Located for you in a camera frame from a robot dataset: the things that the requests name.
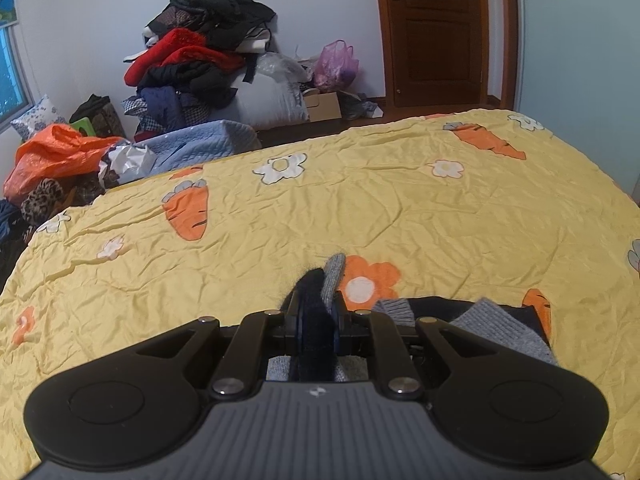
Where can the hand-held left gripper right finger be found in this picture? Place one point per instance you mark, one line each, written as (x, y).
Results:
(341, 317)

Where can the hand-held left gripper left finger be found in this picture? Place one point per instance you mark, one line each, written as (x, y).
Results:
(296, 317)

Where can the dark navy grey sock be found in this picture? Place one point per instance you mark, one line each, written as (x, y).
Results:
(316, 290)

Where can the black clothes heap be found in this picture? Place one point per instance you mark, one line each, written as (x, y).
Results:
(215, 10)

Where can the yellow carrot print quilt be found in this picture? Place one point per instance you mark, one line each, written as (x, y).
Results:
(380, 200)

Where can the light blue quilted blanket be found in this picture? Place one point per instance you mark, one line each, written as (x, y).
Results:
(205, 142)

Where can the cardboard box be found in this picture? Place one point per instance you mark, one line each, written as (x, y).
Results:
(322, 106)

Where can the white bedding bag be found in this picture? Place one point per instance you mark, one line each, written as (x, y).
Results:
(270, 102)

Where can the white plastic bag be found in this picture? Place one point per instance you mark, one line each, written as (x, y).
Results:
(127, 162)

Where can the navy blue garment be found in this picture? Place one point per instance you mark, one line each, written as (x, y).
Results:
(162, 107)

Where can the clear plastic bag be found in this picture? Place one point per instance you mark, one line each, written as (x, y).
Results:
(282, 66)

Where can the pink plastic bag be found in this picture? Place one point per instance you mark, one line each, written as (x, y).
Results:
(336, 65)

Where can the black jacket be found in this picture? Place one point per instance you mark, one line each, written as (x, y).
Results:
(200, 80)

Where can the brown patterned bag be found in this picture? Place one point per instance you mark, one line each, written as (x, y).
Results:
(102, 117)

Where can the leopard print cloth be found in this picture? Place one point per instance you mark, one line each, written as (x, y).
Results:
(42, 202)

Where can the orange plastic bag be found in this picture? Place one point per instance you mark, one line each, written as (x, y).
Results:
(55, 160)

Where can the green plastic stool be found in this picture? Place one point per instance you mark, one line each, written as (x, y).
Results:
(80, 126)

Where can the red fluffy garment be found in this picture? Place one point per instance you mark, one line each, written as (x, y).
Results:
(175, 55)

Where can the dark blue floral jacket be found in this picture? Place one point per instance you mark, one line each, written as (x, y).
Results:
(9, 222)

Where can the brown wooden door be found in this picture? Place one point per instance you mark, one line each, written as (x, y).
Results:
(435, 30)

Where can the floral printed pillow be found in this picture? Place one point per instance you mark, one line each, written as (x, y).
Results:
(40, 117)

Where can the window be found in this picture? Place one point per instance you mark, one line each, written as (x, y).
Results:
(11, 80)

